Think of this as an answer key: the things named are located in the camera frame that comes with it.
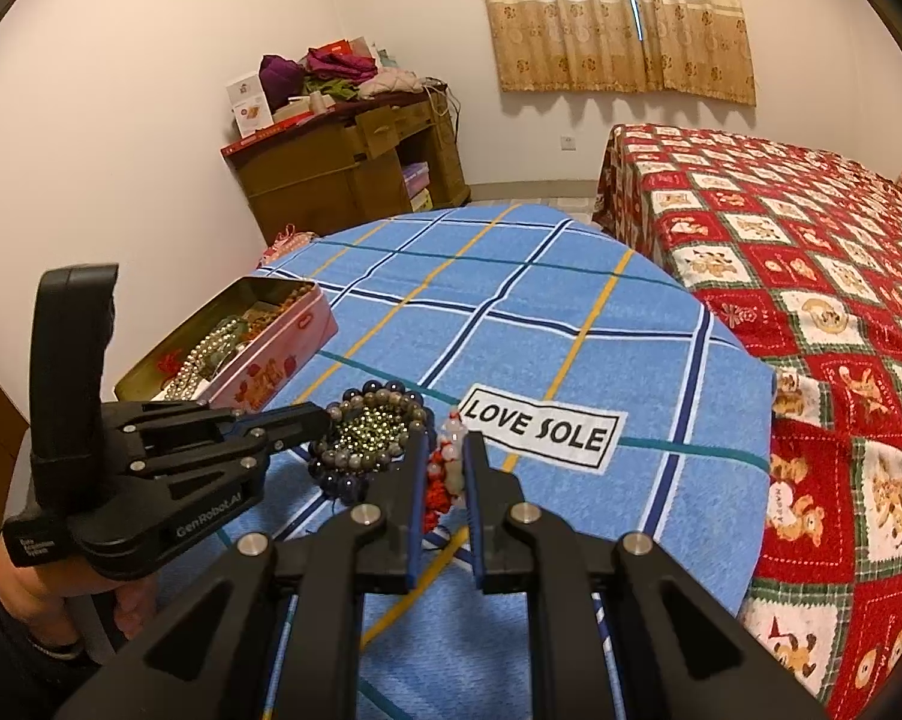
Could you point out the white love sole label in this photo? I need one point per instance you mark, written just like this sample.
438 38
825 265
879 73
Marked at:
576 437

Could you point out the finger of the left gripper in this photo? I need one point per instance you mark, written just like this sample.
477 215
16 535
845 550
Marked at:
282 440
305 417

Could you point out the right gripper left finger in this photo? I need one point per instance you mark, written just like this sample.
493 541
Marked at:
394 556

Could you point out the red patchwork bed cover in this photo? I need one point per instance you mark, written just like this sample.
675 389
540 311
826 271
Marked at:
798 251

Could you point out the white product box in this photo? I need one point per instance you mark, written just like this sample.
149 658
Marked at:
248 104

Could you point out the blue plaid tablecloth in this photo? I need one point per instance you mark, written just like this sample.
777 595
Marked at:
621 403

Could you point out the brown wooden desk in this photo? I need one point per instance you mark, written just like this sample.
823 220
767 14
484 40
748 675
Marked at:
327 172

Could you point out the pink clothes pile on floor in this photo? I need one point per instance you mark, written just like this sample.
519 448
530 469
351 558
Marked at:
286 242

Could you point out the beige patterned curtain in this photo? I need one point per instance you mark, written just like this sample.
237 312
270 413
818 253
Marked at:
696 47

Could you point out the pink jewelry tin box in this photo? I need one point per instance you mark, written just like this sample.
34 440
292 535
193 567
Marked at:
239 349

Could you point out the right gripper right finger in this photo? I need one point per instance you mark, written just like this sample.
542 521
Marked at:
497 556

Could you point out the pile of clothes on desk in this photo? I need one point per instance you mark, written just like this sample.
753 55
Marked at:
334 70

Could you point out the person's left hand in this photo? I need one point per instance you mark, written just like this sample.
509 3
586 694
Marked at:
35 596

